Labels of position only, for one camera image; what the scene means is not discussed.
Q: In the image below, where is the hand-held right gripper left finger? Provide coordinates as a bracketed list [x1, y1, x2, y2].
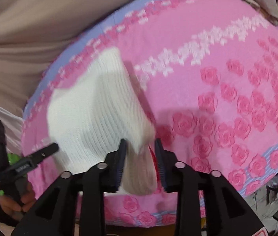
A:
[11, 139, 127, 236]

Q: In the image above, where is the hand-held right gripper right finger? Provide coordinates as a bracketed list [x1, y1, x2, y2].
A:
[154, 138, 265, 236]

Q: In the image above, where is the white red navy knit sweater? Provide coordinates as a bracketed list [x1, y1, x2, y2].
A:
[47, 47, 158, 195]

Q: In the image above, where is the person's left hand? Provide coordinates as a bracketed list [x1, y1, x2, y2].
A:
[0, 184, 36, 220]

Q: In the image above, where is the pink floral bed sheet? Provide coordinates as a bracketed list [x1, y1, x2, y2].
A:
[22, 0, 278, 227]

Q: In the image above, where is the beige backdrop cloth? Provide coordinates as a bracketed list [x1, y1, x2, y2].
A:
[0, 0, 159, 118]

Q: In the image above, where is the pale floral hanging cloth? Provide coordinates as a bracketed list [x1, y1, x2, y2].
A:
[215, 0, 278, 25]

